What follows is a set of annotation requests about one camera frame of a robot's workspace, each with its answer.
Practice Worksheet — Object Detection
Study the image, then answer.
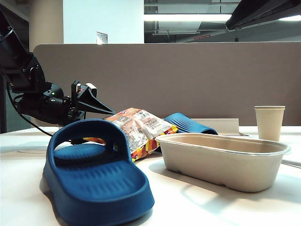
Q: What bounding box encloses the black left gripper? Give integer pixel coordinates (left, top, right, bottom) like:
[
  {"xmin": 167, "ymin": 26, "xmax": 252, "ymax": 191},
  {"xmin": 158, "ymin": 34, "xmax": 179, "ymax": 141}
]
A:
[{"xmin": 63, "ymin": 80, "xmax": 116, "ymax": 125}]

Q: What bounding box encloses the orange printed chips bag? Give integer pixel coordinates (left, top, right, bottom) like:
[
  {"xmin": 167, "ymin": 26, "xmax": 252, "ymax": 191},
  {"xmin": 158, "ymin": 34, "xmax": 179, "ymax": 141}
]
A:
[{"xmin": 83, "ymin": 107, "xmax": 179, "ymax": 162}]

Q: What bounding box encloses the beige pulp food box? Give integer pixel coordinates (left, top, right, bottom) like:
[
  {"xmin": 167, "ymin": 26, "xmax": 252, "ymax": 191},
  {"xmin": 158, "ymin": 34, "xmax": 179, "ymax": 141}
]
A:
[{"xmin": 154, "ymin": 132, "xmax": 291, "ymax": 193}]

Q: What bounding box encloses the large blue foam slipper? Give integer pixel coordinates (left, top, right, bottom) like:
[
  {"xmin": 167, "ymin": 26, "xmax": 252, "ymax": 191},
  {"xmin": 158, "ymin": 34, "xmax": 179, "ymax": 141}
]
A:
[{"xmin": 42, "ymin": 119, "xmax": 155, "ymax": 226}]

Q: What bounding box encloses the grey-brown desk partition screen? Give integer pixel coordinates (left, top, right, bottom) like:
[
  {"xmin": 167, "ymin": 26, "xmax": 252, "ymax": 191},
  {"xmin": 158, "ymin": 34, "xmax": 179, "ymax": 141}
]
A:
[{"xmin": 32, "ymin": 42, "xmax": 301, "ymax": 127}]

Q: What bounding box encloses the blue ribbed foam slipper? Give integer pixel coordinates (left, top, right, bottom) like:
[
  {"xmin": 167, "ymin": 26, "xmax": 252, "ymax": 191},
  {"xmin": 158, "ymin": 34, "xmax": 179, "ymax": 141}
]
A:
[{"xmin": 164, "ymin": 113, "xmax": 219, "ymax": 135}]

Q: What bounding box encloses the white ceiling light strip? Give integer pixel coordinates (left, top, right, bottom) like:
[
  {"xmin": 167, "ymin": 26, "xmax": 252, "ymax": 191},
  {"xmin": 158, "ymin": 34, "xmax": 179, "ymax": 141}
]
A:
[{"xmin": 143, "ymin": 14, "xmax": 301, "ymax": 22}]

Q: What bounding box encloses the beige paper cup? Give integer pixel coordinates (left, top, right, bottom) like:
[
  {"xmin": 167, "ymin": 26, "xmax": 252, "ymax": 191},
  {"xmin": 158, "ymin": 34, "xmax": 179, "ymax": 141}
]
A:
[{"xmin": 254, "ymin": 105, "xmax": 286, "ymax": 142}]

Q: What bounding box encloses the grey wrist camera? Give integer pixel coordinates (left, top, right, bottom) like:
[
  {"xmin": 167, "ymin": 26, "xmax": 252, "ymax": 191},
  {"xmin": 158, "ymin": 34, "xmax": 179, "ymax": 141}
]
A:
[{"xmin": 84, "ymin": 82, "xmax": 98, "ymax": 97}]

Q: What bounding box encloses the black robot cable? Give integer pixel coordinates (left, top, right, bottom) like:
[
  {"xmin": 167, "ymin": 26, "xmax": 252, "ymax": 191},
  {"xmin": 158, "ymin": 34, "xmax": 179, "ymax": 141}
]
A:
[{"xmin": 6, "ymin": 80, "xmax": 85, "ymax": 145}]

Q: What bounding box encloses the silver wall plate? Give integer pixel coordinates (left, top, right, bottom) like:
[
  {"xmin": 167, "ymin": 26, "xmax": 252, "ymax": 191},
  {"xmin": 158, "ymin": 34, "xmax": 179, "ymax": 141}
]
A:
[{"xmin": 95, "ymin": 31, "xmax": 108, "ymax": 45}]

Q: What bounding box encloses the white desk cable tray cover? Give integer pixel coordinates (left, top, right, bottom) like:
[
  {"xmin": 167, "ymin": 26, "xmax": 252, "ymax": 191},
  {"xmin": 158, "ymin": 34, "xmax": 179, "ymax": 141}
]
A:
[{"xmin": 191, "ymin": 117, "xmax": 240, "ymax": 136}]

